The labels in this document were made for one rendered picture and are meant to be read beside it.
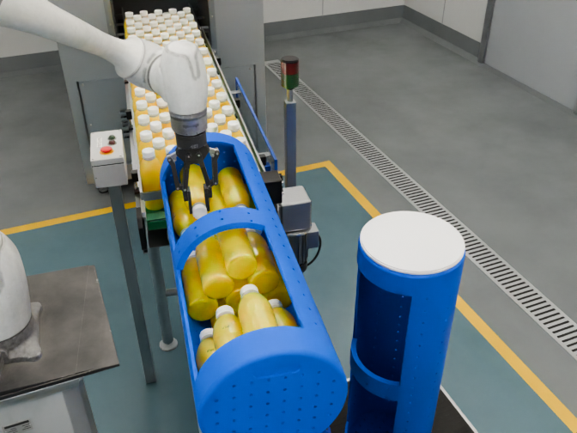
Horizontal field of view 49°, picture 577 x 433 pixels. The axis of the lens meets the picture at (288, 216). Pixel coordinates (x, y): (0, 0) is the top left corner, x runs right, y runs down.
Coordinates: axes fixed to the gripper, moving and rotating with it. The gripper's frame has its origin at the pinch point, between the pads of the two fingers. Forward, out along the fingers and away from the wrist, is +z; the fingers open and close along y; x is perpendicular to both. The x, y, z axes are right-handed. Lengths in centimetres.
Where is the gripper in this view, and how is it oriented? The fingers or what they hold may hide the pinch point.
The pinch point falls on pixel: (197, 198)
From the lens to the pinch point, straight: 166.8
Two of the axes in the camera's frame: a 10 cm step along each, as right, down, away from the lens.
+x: -2.4, -5.5, 8.0
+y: 9.7, -1.5, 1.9
